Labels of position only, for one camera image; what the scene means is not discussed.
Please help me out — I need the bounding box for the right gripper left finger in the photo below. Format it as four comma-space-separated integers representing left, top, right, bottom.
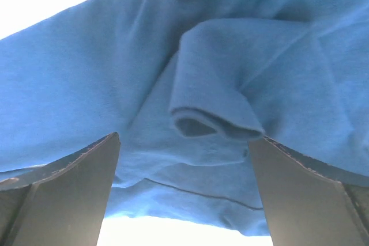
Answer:
1, 133, 121, 246

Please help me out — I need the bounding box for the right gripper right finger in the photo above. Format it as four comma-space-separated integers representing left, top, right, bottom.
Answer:
249, 138, 368, 245

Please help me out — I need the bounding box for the dark blue t shirt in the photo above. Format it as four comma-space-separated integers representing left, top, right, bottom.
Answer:
1, 0, 368, 236

